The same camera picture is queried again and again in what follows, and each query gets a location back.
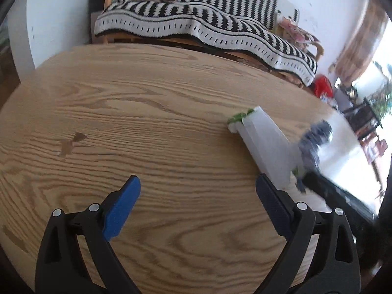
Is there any blue foil wrapper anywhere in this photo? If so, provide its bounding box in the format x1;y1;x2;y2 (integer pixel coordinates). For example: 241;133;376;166
292;120;333;194

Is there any black coffee table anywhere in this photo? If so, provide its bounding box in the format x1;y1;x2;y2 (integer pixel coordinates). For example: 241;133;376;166
343;98;381;141

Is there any green potted plant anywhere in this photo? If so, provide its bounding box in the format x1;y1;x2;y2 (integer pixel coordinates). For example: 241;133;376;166
369;61;391;120

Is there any red plastic bag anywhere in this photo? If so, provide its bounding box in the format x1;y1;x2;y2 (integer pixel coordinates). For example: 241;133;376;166
312;74;333;98

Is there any checked pink curtain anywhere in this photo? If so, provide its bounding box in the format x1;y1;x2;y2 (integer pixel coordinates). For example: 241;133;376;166
335;0;389;86

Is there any pink floral cushion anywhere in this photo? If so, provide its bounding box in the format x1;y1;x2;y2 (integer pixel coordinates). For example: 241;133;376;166
276;17;319;50

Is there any striped black white sofa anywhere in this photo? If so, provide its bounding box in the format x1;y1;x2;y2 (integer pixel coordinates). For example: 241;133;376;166
94;0;319;86

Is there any white cabinet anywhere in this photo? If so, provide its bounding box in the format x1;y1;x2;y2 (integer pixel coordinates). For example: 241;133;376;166
7;0;90;77

